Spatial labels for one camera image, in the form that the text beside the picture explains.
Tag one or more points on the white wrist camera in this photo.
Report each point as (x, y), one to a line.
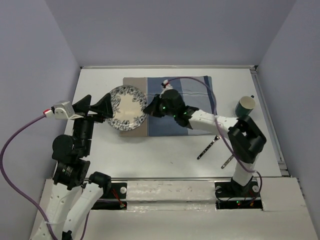
(62, 110)
(166, 86)

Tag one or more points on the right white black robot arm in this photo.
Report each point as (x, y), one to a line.
(241, 135)

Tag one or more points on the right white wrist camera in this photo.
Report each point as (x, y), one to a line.
(166, 86)

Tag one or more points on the silver fork black handle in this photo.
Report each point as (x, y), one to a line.
(216, 138)

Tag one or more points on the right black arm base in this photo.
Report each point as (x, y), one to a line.
(229, 199)

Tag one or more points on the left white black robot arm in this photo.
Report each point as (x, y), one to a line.
(62, 218)

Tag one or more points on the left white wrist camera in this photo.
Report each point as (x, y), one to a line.
(62, 110)

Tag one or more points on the blue floral white plate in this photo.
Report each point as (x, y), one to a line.
(128, 103)

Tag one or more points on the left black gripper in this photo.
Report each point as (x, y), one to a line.
(104, 106)

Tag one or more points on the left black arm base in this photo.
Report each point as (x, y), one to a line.
(112, 198)

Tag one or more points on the blue beige checked cloth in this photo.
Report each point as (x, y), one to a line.
(192, 93)

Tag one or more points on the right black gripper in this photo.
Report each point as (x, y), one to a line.
(151, 108)

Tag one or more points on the dark green white mug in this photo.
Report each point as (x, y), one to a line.
(245, 106)

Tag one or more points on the aluminium table rail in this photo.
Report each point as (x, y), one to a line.
(270, 126)

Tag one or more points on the silver knife black handle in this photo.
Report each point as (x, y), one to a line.
(227, 162)

